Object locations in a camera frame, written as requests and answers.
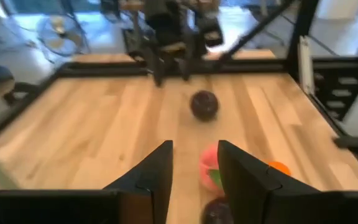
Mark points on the white frame strip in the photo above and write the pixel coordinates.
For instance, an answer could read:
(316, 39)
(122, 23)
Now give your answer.
(305, 65)

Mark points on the black aluminium table frame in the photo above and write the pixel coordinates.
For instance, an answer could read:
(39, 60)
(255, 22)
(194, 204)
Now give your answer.
(104, 69)

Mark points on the round floor fan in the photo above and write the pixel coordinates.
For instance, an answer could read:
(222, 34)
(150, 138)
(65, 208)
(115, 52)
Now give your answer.
(61, 35)

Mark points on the pink peach with green leaf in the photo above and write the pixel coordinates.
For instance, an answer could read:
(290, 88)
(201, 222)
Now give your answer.
(208, 165)

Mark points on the dark purple plum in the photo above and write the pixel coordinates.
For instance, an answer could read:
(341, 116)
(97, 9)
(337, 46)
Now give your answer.
(204, 105)

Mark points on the black table edge clamp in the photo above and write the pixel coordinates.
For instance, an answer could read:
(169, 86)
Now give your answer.
(353, 144)

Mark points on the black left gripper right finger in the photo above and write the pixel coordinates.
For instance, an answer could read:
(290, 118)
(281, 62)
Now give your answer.
(259, 199)

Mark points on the orange tangerine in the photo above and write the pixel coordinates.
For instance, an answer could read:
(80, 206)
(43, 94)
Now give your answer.
(280, 168)

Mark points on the black cabinet with white labels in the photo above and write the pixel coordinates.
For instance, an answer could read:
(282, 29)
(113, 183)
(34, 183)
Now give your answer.
(340, 90)

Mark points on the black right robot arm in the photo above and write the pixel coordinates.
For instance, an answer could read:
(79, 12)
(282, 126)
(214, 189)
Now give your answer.
(210, 31)

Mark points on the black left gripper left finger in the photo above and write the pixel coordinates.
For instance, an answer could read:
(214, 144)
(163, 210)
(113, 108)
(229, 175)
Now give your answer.
(129, 202)

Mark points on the small dark purple fruit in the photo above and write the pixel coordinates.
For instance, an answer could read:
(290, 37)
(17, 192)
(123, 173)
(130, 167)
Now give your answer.
(216, 213)

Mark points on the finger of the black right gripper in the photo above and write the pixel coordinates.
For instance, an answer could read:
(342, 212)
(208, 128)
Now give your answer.
(187, 68)
(158, 73)

